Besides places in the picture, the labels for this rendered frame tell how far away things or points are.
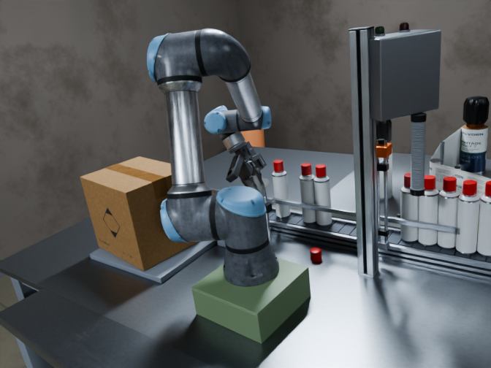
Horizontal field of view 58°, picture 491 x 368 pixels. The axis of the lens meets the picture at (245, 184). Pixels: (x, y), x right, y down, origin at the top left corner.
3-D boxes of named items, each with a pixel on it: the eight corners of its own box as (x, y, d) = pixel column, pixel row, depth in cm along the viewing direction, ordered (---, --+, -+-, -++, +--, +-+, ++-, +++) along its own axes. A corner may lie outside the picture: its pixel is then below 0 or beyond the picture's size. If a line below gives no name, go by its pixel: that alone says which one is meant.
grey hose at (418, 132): (426, 191, 116) (428, 112, 108) (422, 196, 113) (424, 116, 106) (412, 190, 118) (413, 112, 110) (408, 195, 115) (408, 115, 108)
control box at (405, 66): (439, 109, 110) (442, 28, 104) (381, 122, 106) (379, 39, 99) (412, 104, 119) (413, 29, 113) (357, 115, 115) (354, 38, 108)
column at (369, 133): (378, 270, 128) (374, 25, 105) (372, 277, 125) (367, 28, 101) (364, 266, 131) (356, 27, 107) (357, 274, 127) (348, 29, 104)
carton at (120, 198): (202, 240, 155) (188, 167, 145) (144, 271, 140) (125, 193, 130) (153, 220, 175) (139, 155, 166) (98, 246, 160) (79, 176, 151)
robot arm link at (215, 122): (234, 107, 144) (240, 109, 155) (200, 111, 146) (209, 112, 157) (236, 132, 145) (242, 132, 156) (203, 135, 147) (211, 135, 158)
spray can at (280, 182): (293, 213, 159) (288, 159, 152) (286, 219, 155) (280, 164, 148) (280, 211, 162) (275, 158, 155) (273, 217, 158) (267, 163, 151)
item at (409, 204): (421, 236, 133) (422, 172, 126) (416, 244, 129) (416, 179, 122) (403, 233, 136) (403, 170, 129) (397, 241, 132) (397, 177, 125)
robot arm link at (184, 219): (217, 244, 109) (198, 22, 108) (159, 247, 112) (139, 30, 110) (227, 236, 121) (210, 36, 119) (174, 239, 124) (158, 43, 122)
